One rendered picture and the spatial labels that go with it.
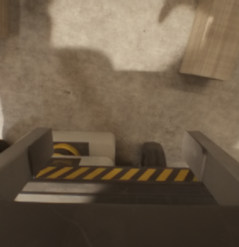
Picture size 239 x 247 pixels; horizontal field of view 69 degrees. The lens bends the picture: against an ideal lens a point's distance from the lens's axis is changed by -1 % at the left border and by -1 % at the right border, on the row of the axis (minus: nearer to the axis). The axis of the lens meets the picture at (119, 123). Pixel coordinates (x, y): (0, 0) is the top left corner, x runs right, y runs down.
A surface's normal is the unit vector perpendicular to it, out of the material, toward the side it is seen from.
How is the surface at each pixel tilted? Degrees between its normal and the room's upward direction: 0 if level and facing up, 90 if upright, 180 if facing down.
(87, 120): 0
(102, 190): 0
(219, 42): 0
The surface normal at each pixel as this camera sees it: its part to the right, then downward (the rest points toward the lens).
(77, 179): 0.02, -0.95
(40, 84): 0.00, 0.30
